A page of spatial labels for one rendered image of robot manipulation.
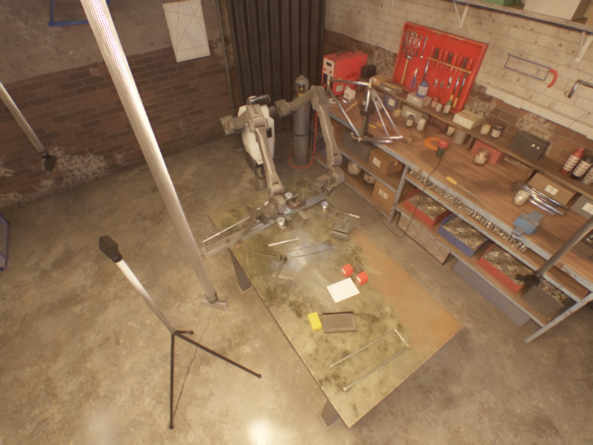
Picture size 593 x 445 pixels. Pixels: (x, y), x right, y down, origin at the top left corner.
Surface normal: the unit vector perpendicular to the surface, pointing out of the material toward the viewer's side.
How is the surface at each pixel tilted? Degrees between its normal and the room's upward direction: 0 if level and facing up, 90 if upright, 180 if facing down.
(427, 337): 0
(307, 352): 0
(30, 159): 90
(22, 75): 90
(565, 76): 90
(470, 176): 0
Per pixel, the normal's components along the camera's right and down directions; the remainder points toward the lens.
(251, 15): -0.28, 0.70
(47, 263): 0.00, -0.69
